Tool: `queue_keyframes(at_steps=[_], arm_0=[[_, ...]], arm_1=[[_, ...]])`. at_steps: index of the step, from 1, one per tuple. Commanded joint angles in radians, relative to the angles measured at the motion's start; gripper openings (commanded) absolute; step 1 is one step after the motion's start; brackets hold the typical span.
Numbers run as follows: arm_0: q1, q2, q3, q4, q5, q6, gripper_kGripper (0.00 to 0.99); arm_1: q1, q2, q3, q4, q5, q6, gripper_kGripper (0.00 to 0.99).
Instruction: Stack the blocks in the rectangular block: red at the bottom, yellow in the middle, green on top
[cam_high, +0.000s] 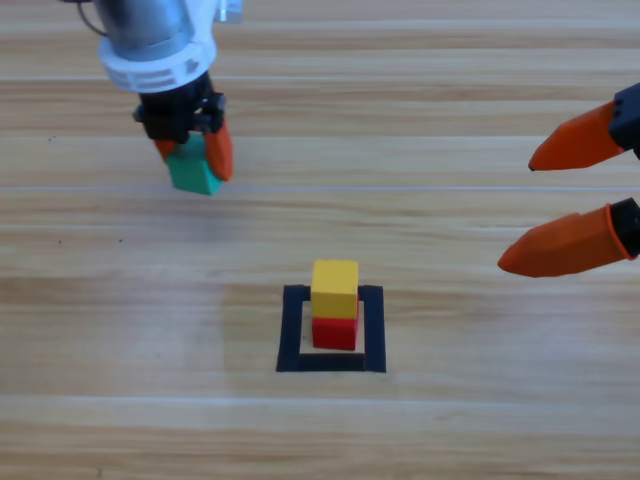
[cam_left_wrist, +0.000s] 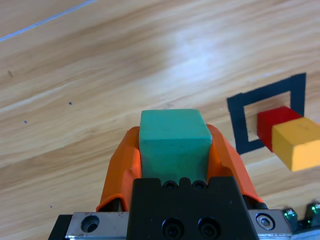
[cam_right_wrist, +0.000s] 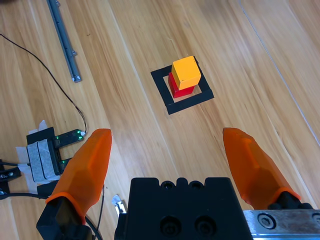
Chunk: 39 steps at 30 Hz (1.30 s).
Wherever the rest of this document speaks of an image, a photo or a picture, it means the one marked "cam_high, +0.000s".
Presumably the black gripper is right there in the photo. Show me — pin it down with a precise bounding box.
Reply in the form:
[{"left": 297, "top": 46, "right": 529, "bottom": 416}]
[{"left": 132, "top": 72, "right": 235, "bottom": 182}]

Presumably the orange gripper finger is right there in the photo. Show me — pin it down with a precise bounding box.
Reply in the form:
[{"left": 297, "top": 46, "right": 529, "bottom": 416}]
[
  {"left": 528, "top": 82, "right": 640, "bottom": 173},
  {"left": 497, "top": 197, "right": 640, "bottom": 279}
]

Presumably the green wooden cube block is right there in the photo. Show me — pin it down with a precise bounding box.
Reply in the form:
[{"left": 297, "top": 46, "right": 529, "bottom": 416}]
[{"left": 167, "top": 133, "right": 223, "bottom": 196}]

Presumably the yellow wooden cube block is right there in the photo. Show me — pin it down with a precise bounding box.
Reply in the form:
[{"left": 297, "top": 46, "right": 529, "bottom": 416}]
[{"left": 310, "top": 259, "right": 360, "bottom": 320}]

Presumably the red wooden cube block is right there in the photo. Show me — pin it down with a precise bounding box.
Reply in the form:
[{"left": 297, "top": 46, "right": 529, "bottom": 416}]
[{"left": 312, "top": 294, "right": 360, "bottom": 351}]

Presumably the black tape square outline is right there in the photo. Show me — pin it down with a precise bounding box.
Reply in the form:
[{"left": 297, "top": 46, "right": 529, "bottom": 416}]
[{"left": 276, "top": 284, "right": 387, "bottom": 374}]

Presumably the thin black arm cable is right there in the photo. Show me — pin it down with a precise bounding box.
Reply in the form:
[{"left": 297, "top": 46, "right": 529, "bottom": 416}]
[{"left": 74, "top": 0, "right": 109, "bottom": 36}]

